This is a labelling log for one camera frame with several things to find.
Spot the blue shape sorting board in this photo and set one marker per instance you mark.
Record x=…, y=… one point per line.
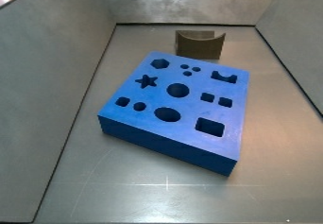
x=180, y=107

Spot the black curved holder stand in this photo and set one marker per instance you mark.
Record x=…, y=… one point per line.
x=198, y=44

